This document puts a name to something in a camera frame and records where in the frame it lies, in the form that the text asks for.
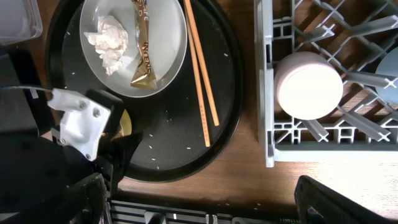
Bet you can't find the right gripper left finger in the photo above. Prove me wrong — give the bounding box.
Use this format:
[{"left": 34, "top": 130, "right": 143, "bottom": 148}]
[{"left": 18, "top": 173, "right": 109, "bottom": 224}]

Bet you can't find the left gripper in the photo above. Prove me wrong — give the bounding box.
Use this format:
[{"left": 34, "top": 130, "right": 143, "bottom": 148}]
[{"left": 48, "top": 88, "right": 142, "bottom": 197}]

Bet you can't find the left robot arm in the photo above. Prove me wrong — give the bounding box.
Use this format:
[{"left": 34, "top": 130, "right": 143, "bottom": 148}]
[{"left": 1, "top": 88, "right": 142, "bottom": 215}]

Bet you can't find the white tissue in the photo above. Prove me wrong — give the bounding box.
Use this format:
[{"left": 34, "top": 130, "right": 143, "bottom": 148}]
[{"left": 84, "top": 16, "right": 129, "bottom": 76}]

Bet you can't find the grey plate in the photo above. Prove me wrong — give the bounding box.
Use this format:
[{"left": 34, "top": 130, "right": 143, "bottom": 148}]
[{"left": 80, "top": 0, "right": 187, "bottom": 98}]

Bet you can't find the round black tray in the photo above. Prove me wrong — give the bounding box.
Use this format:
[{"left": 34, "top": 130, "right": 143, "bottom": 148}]
[{"left": 45, "top": 1, "right": 244, "bottom": 182}]

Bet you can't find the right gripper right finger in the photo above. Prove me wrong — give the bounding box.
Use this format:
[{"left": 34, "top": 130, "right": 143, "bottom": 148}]
[{"left": 294, "top": 175, "right": 393, "bottom": 224}]

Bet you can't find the pink cup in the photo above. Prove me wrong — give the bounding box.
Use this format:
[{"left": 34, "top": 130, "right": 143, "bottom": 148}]
[{"left": 274, "top": 52, "right": 343, "bottom": 120}]

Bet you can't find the gold snack wrapper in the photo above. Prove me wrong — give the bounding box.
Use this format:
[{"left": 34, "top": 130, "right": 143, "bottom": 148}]
[{"left": 131, "top": 0, "right": 157, "bottom": 90}]

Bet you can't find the wooden chopstick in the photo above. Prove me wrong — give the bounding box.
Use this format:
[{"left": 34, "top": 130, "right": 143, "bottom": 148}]
[
  {"left": 186, "top": 13, "right": 210, "bottom": 147},
  {"left": 183, "top": 0, "right": 220, "bottom": 126}
]

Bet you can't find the yellow bowl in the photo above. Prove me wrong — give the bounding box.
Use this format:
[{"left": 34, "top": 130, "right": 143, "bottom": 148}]
[{"left": 118, "top": 110, "right": 132, "bottom": 137}]

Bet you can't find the grey dishwasher rack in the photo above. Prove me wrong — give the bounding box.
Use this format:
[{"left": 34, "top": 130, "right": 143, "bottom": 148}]
[{"left": 254, "top": 0, "right": 397, "bottom": 167}]

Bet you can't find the clear plastic bin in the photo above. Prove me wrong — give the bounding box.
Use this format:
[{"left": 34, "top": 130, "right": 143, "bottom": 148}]
[{"left": 1, "top": 0, "right": 43, "bottom": 45}]

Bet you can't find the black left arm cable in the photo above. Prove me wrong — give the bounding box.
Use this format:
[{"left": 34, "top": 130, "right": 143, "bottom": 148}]
[{"left": 0, "top": 85, "right": 55, "bottom": 94}]

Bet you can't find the blue cup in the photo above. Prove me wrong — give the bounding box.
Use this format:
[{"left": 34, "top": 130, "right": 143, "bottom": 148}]
[{"left": 376, "top": 47, "right": 398, "bottom": 105}]

